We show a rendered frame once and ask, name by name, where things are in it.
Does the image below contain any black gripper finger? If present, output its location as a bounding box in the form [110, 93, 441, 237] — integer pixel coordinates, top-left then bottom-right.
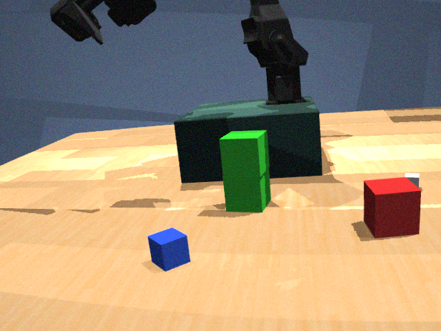
[59, 1, 103, 45]

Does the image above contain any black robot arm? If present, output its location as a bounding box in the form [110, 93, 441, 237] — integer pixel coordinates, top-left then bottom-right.
[104, 0, 308, 106]

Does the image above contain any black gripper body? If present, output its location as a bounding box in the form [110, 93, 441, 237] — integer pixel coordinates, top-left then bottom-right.
[50, 0, 105, 41]

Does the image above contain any green block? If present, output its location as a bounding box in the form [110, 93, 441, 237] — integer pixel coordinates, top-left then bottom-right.
[219, 130, 269, 177]
[223, 168, 271, 213]

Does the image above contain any red block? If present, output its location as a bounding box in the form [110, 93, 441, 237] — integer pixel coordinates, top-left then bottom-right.
[363, 177, 421, 239]

